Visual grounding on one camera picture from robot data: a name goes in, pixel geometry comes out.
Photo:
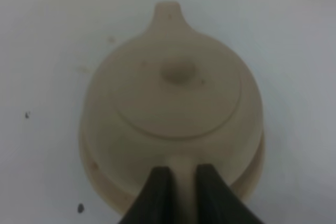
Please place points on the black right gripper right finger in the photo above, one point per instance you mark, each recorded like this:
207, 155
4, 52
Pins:
216, 203

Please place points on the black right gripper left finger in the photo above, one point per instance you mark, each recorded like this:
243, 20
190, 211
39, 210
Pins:
155, 203

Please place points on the brown teapot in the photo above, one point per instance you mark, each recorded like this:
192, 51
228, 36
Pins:
172, 97

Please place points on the brown teapot saucer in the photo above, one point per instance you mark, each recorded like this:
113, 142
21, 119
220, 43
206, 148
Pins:
121, 201

